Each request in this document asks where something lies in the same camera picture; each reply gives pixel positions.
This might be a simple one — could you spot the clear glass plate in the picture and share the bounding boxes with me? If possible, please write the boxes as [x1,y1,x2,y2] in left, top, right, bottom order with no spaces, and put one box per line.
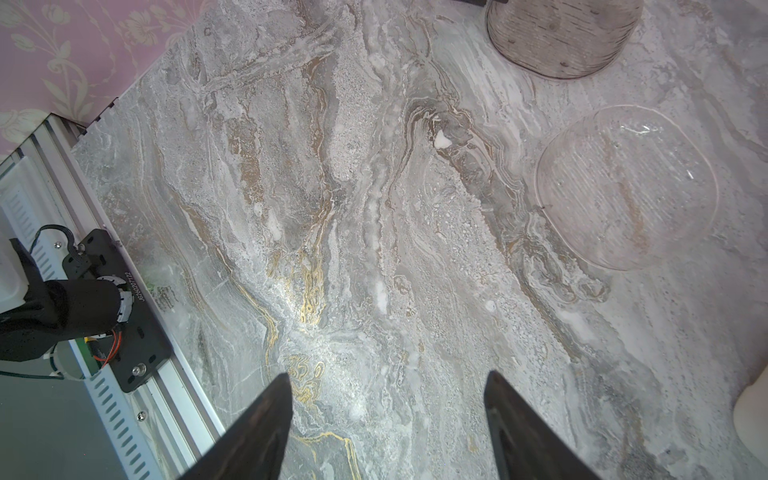
[534,105,719,271]

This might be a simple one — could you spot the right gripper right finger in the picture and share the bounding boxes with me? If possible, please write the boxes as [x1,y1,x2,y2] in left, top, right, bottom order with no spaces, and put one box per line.
[483,370,598,480]

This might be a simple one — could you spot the grey smoked glass plate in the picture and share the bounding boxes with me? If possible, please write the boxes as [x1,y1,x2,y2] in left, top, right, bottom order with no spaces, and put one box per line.
[486,0,644,80]

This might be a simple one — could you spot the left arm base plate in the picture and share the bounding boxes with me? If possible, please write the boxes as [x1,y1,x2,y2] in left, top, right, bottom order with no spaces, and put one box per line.
[62,229,173,393]

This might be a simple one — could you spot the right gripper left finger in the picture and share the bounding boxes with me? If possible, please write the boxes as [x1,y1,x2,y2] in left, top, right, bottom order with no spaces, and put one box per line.
[181,373,293,480]

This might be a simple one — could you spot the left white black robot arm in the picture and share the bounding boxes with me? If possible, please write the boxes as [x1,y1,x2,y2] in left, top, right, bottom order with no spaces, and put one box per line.
[1,238,134,362]

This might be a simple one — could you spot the aluminium mounting rail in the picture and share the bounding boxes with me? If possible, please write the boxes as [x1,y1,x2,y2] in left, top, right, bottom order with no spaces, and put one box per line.
[1,114,225,479]

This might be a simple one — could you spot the white plastic bin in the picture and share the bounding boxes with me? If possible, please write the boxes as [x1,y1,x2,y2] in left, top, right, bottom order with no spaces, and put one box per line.
[733,368,768,465]

